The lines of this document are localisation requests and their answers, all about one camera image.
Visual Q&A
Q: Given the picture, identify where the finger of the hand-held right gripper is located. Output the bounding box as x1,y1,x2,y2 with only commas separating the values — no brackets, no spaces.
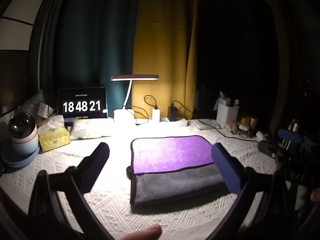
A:
257,140,286,157
278,129,304,142

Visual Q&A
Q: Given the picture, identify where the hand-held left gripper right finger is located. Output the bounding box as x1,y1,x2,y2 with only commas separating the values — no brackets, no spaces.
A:
207,143,300,240

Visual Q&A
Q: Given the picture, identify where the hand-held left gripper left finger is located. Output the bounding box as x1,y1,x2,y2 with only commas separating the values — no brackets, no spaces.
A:
27,142,118,240

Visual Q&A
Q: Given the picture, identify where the grey towel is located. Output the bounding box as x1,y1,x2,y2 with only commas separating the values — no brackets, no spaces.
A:
126,164,232,209

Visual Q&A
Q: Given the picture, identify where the purple towel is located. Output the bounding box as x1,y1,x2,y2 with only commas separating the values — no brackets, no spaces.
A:
131,135,215,175

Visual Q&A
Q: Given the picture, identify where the person's left hand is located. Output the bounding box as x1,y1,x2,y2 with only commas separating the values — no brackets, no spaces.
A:
117,224,162,240

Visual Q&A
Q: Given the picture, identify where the metal bottle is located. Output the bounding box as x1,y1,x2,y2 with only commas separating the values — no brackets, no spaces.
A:
287,119,301,132

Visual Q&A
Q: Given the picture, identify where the white patterned tablecloth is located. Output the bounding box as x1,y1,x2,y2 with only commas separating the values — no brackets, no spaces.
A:
0,117,278,240

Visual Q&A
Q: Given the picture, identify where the white wet wipes pack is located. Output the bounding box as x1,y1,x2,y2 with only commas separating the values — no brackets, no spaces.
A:
70,119,114,141

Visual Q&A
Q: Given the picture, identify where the flat white pad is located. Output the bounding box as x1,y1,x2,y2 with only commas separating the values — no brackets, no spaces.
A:
197,120,222,131

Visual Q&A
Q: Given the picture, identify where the yellow tissue box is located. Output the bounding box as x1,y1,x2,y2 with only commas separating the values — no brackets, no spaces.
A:
38,115,71,152

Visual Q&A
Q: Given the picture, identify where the white woven basket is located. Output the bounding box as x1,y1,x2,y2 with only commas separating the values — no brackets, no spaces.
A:
216,102,240,128

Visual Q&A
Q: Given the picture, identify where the white desk lamp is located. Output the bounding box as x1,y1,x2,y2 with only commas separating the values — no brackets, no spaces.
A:
110,74,160,124

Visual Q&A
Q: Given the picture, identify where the tablet with clock display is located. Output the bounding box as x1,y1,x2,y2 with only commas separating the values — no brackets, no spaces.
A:
57,87,109,121

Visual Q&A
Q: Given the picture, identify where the white power strip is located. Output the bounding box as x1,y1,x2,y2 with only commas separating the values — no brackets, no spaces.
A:
160,119,189,128

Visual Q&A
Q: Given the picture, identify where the small white box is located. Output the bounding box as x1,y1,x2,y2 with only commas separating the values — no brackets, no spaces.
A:
37,103,54,118

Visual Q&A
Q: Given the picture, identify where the black charger plug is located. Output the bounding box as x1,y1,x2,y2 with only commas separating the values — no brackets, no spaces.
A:
168,106,178,122

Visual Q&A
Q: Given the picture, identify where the blue round tray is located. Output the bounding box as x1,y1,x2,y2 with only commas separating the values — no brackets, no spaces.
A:
0,140,40,168

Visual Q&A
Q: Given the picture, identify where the clear plastic bag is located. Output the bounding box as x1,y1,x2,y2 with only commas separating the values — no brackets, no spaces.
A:
23,90,54,127

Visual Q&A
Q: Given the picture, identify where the teal curtain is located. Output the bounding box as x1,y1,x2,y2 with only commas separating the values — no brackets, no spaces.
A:
39,0,141,117

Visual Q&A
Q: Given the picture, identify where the yellow curtain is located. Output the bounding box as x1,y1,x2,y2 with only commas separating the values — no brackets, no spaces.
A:
131,0,198,120

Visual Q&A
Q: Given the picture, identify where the black charger cable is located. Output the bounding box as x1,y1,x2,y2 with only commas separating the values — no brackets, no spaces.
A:
130,95,159,127
171,100,259,144

